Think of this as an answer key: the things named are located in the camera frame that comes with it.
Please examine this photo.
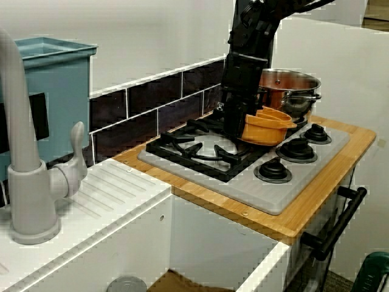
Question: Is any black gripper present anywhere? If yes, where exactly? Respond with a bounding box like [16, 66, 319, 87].
[217, 52, 268, 142]

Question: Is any orange plastic pot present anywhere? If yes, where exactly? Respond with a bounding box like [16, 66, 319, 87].
[236, 106, 298, 147]

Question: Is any black stove knob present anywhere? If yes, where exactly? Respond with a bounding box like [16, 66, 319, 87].
[300, 123, 333, 145]
[275, 137, 318, 163]
[254, 157, 293, 184]

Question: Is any stainless steel pot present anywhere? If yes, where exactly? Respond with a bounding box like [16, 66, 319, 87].
[256, 68, 322, 124]

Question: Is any black stove grate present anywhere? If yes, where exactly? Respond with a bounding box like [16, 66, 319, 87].
[146, 108, 309, 183]

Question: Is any grey stove top panel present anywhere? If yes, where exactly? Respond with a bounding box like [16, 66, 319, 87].
[137, 121, 352, 216]

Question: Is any dark tile backsplash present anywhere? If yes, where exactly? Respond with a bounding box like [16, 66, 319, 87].
[0, 53, 236, 210]

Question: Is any wooden countertop board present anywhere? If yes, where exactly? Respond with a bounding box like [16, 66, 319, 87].
[112, 114, 377, 238]

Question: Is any white sink unit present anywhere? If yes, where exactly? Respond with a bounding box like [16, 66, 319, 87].
[0, 158, 292, 292]

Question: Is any white oven front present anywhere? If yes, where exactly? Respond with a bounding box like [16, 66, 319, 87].
[285, 170, 362, 292]

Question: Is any green plastic object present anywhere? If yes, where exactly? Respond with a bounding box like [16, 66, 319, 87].
[351, 251, 389, 292]

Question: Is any grey toy faucet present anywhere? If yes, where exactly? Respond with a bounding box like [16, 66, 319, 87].
[0, 26, 89, 246]

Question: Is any black oven door handle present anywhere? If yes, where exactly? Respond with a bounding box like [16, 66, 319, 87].
[302, 186, 368, 261]

